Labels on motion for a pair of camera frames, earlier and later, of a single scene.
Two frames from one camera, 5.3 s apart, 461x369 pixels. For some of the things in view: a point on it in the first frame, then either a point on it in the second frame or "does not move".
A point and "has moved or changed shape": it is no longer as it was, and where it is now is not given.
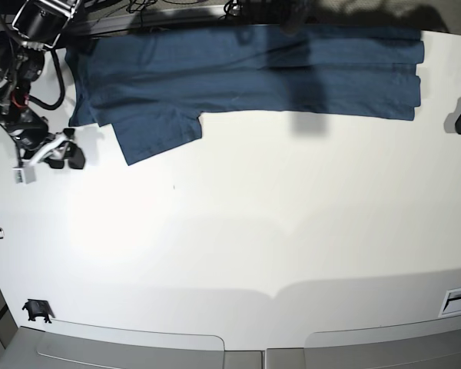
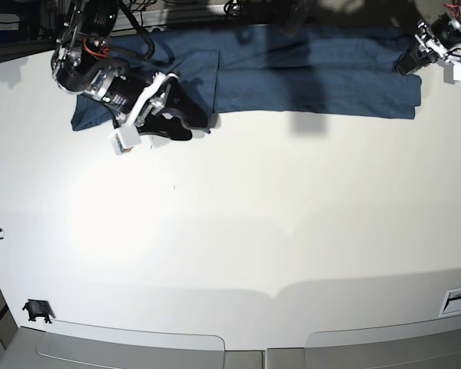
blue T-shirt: (153, 84) has moved or changed shape
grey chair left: (67, 345) does not move
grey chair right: (443, 344) does not move
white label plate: (459, 301) does not move
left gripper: (28, 134) -> (119, 88)
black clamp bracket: (34, 307) does not move
